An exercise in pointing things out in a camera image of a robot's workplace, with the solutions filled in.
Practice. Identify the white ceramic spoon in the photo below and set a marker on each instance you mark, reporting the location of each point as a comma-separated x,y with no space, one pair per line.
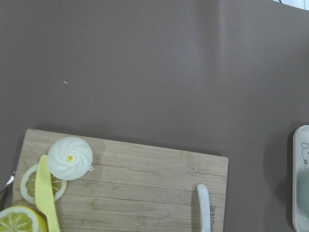
205,209

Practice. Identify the bamboo cutting board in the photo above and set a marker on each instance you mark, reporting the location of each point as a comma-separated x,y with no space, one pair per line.
141,188

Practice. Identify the white toy steamed bun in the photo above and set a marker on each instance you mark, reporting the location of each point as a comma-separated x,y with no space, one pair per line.
70,158

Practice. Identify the lemon slice toy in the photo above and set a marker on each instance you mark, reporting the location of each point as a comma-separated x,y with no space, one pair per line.
27,185

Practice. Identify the cream serving tray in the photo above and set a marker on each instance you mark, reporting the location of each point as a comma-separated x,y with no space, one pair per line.
300,200

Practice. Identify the lemon half toy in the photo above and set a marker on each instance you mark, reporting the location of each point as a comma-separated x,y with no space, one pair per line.
21,219

